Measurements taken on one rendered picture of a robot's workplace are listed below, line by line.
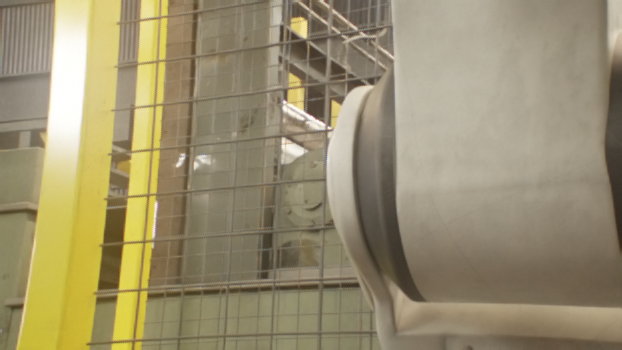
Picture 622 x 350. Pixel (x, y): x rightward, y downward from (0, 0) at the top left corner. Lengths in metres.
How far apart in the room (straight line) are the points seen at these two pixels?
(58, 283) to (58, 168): 0.12
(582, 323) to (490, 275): 0.08
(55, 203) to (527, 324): 0.70
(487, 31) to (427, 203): 0.09
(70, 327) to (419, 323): 0.61
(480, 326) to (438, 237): 0.10
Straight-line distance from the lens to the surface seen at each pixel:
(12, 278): 3.64
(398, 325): 0.70
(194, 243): 3.27
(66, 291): 1.25
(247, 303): 3.15
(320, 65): 3.87
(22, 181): 3.72
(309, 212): 3.14
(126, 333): 2.85
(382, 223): 0.61
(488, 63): 0.60
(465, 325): 0.69
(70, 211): 1.27
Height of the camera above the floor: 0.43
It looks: 15 degrees up
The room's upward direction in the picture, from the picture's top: 2 degrees clockwise
